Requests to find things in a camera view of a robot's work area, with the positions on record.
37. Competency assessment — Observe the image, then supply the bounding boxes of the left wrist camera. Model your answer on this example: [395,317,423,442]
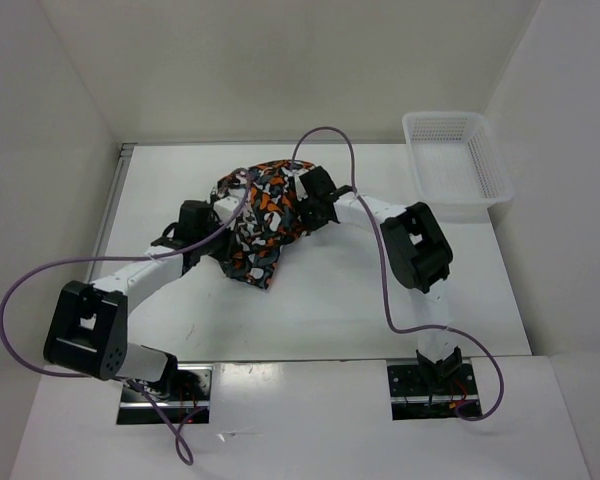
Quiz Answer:
[213,196,245,227]

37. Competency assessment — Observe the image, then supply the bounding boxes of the orange camouflage shorts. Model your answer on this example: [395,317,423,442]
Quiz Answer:
[210,159,316,290]

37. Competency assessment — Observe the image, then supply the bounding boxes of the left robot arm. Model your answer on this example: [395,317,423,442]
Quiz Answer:
[43,200,229,400]

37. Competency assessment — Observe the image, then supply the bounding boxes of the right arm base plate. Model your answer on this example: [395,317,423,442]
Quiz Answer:
[386,359,482,421]

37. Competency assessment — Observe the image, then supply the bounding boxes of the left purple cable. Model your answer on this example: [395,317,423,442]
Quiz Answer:
[0,168,254,466]

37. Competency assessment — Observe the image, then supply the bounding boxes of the white plastic basket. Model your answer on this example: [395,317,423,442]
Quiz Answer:
[402,111,514,216]

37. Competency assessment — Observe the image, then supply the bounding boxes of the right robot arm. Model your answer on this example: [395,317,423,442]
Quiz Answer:
[296,167,462,393]

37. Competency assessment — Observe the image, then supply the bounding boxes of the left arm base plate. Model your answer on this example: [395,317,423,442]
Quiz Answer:
[116,363,214,426]

